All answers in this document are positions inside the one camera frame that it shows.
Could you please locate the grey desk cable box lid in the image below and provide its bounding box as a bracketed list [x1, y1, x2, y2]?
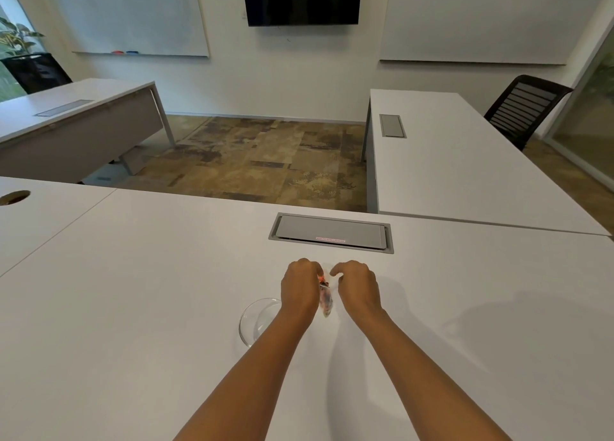
[33, 99, 96, 118]
[379, 114, 408, 139]

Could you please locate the green potted plant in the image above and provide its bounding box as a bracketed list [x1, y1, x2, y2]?
[0, 17, 45, 58]

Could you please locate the white desk with modesty panel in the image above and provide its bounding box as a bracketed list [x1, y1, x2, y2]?
[0, 78, 176, 185]

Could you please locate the glass partition door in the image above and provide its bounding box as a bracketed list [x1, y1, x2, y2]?
[546, 36, 614, 193]

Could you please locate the long white desk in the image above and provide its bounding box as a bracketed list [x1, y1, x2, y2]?
[361, 88, 613, 238]

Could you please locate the white wall whiteboard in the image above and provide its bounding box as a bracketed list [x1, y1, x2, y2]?
[378, 0, 584, 66]
[47, 0, 211, 59]

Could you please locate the black slatted office chair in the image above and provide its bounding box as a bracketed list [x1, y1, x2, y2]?
[483, 74, 574, 152]

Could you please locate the person's left forearm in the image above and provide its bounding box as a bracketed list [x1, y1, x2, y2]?
[175, 311, 317, 441]

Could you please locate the window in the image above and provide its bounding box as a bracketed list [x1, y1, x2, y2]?
[0, 0, 38, 97]

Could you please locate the grey cable box lid, red label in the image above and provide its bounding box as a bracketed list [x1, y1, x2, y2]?
[267, 212, 397, 254]

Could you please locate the clear glass bowl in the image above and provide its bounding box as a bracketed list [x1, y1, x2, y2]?
[238, 298, 284, 348]

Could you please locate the small clear plastic bag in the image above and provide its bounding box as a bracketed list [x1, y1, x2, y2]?
[317, 273, 338, 319]

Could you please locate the person's right hand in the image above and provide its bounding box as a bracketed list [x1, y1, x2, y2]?
[329, 260, 385, 324]

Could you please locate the person's left hand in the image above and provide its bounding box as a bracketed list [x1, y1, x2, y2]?
[280, 258, 327, 328]

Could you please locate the person's right forearm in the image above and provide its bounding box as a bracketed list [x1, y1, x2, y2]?
[346, 307, 512, 441]

